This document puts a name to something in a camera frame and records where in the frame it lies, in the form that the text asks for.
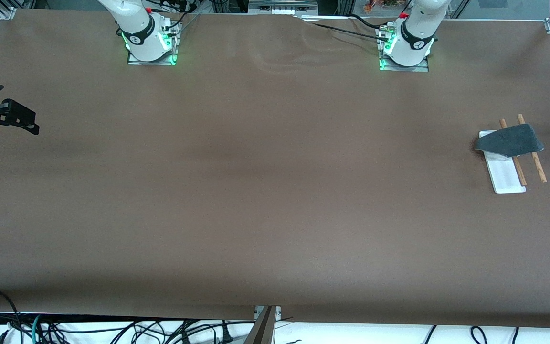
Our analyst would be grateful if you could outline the long black base cable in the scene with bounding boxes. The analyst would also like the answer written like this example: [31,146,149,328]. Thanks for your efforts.
[299,17,390,43]

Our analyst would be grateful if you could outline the brown table cover sheet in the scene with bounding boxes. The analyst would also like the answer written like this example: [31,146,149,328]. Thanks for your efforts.
[0,7,550,330]

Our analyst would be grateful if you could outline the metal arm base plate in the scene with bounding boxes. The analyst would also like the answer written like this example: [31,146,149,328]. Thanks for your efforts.
[127,24,178,66]
[379,26,429,72]

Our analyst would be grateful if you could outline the white power strip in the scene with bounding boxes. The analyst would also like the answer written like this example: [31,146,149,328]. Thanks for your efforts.
[249,0,318,15]

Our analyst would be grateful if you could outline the grey towel with pink underside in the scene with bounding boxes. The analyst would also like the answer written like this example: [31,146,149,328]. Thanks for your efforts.
[476,123,544,158]

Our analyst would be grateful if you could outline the white towel rack base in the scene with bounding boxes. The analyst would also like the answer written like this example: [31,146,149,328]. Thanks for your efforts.
[479,130,527,194]

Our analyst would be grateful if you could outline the black base cable cluster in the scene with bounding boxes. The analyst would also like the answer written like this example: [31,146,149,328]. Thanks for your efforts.
[160,0,201,35]

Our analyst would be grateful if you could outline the grey metal post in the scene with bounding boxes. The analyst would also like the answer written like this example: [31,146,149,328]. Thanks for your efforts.
[244,306,281,344]

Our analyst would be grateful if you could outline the short black base cable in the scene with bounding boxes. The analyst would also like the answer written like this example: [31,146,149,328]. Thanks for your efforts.
[349,13,390,32]

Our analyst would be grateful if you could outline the orange red decoration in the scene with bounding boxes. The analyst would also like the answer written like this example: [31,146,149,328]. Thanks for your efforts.
[363,0,412,12]

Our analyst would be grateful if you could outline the tangled black cable bundle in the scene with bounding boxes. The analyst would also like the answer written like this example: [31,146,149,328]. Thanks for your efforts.
[0,318,256,344]

